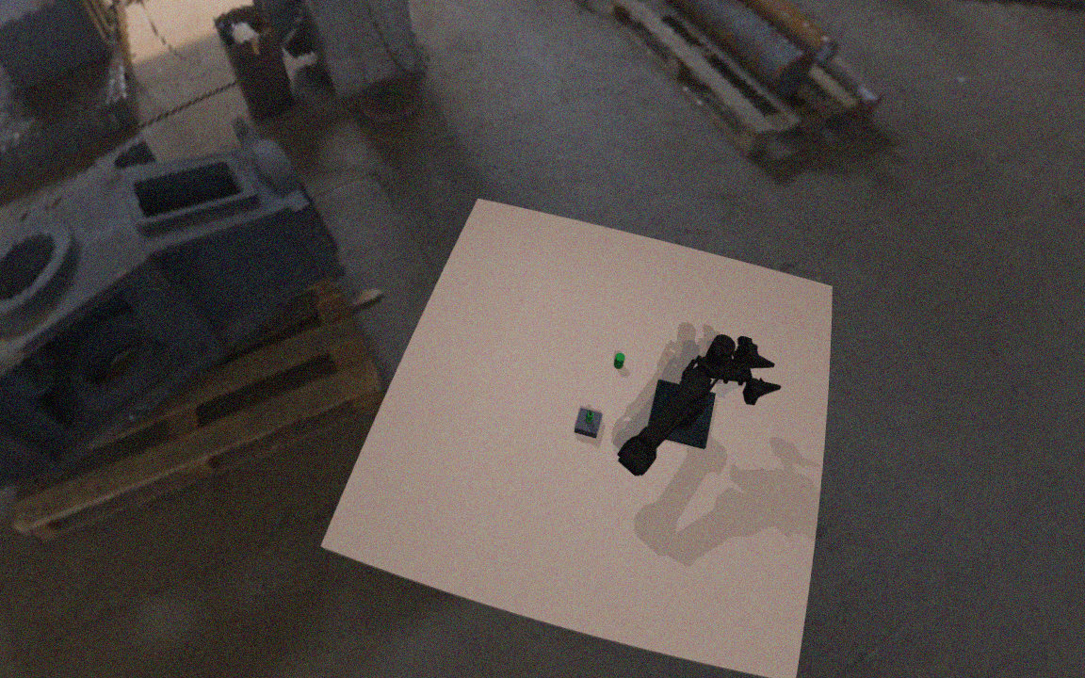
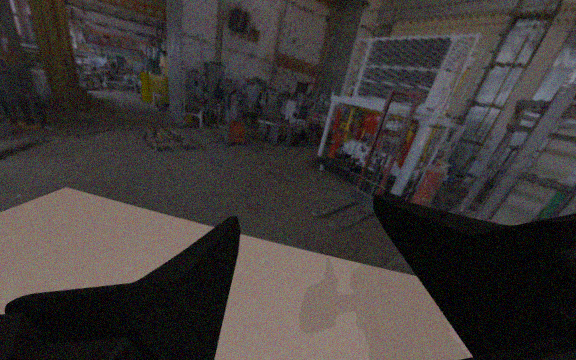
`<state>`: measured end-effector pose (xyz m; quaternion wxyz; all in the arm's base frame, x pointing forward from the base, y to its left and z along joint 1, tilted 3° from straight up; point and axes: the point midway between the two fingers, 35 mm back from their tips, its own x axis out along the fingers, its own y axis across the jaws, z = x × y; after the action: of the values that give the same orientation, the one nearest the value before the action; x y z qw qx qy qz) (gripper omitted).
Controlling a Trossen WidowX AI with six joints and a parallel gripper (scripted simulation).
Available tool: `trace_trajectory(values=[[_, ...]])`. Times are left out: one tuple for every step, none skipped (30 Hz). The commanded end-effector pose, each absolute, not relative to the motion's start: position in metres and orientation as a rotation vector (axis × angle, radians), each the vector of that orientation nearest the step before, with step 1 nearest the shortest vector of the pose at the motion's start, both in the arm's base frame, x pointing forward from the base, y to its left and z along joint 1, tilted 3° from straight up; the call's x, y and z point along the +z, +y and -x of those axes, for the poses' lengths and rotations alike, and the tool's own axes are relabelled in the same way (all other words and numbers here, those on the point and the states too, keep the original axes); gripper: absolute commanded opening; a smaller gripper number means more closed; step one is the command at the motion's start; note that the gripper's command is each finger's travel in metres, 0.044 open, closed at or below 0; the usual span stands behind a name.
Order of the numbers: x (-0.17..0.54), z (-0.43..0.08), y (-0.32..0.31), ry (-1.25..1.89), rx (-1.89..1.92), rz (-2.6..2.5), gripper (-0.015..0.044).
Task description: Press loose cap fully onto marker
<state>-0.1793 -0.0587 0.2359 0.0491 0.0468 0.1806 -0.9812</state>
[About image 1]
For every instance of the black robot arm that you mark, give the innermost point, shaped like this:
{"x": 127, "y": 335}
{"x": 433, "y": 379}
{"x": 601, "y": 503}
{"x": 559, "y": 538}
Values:
{"x": 689, "y": 402}

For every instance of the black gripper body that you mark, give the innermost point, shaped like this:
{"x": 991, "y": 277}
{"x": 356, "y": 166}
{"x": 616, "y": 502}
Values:
{"x": 752, "y": 388}

